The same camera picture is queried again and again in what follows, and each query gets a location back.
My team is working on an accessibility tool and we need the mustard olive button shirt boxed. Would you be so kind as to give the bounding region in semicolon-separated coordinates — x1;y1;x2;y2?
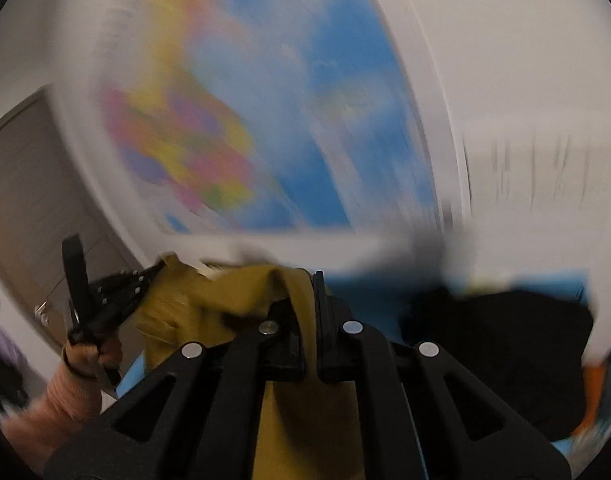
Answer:
136;254;365;479

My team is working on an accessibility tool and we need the left forearm pink sleeve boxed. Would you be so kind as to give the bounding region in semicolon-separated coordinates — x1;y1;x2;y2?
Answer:
0;361;101;476

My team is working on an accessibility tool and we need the left hand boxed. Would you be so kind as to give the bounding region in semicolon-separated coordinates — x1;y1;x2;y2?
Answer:
63;334;123;379

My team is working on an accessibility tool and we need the blue bed sheet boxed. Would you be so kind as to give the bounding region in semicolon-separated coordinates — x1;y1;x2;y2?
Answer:
120;275;590;393

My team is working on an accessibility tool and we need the black garment pile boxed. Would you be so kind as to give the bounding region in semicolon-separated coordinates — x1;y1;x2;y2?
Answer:
399;287;594;441

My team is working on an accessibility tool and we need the grey brown door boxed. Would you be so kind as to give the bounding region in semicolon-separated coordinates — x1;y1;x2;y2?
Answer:
0;89;140;348

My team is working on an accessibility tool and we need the colourful wall map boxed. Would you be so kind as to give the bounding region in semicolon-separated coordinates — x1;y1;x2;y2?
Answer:
95;0;438;234

